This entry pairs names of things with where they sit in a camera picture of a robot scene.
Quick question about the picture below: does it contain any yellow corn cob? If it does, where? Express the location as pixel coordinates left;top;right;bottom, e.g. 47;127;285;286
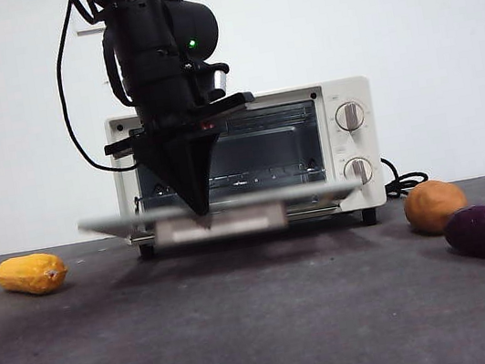
0;249;72;303

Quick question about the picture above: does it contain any black oven power cable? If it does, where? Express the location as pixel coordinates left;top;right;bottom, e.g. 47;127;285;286
379;151;430;203

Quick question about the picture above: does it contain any glass oven door with handle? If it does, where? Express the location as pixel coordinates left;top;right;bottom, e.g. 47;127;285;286
76;174;369;263

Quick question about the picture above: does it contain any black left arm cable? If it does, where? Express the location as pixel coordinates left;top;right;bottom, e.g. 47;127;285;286
44;0;139;179

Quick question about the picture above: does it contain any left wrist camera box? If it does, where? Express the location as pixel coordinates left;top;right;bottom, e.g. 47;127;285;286
198;59;235;104

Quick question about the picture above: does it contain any cream Toshiba toaster oven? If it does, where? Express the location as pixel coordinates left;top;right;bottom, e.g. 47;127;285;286
102;74;392;264

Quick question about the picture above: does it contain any cream oven knob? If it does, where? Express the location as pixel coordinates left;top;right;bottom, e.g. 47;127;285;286
341;154;376;189
332;99;367;135

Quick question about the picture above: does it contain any brown round potato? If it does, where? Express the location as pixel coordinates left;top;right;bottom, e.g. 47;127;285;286
399;175;472;240

